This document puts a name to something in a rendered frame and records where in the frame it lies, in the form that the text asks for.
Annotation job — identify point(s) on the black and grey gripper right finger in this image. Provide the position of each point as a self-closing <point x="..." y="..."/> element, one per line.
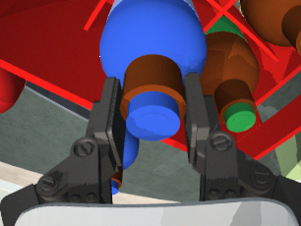
<point x="226" y="171"/>

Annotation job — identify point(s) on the red bottle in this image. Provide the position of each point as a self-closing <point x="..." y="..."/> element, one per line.
<point x="11" y="86"/>

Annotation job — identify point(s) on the grey rectangular tray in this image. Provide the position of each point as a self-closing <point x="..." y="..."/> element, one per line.
<point x="68" y="105"/>

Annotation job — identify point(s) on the blue bottle with brown band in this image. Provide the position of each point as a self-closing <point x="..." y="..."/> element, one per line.
<point x="131" y="150"/>

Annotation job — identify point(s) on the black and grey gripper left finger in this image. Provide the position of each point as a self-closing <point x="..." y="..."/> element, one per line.
<point x="92" y="161"/>

